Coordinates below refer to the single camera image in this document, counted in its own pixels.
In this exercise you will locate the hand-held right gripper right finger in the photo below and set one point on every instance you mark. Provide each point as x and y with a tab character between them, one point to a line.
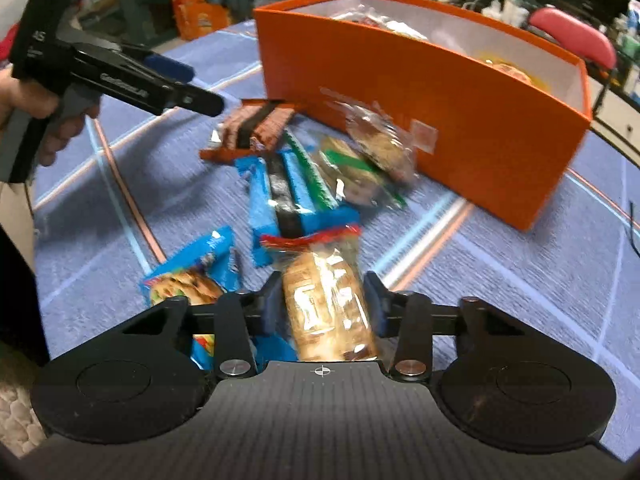
375	305

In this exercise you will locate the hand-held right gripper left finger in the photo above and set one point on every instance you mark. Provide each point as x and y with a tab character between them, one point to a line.
272	305

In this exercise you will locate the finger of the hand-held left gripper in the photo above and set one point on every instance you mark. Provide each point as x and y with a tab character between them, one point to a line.
165	95
170	69

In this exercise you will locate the blue chocolate chip cookie packet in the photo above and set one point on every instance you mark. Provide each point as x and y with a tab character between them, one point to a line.
195	280

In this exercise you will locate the brown chocolate cookie packet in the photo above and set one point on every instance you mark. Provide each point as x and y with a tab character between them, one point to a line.
250	125

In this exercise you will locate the blue black sandwich cookie packet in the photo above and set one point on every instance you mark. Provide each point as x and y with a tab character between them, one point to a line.
295	200

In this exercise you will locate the green edged clear snack packet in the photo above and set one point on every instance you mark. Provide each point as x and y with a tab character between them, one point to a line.
350	170

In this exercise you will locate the clear packet of brown granola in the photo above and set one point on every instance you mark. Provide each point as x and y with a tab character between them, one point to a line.
382	145

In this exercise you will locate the orange cardboard box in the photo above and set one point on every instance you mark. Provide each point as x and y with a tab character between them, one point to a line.
475	150

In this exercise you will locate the silver foil snack packet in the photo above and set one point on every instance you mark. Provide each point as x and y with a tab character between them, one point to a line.
370	19

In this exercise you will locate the yellow snack packet brown label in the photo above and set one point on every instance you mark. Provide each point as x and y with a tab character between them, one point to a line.
510	72

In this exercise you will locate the person's left hand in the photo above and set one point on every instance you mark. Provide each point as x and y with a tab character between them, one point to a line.
20	97

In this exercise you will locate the orange printed carton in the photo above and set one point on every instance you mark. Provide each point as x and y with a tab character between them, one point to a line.
200	15

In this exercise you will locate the blue plaid tablecloth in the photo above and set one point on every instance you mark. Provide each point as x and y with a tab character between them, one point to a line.
500	285

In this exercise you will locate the beige textured cushion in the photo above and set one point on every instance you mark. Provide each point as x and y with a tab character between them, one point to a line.
17	410

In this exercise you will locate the white power strip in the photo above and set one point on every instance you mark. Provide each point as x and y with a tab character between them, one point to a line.
500	10

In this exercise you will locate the red folding chair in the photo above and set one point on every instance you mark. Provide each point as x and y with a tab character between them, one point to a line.
575	35

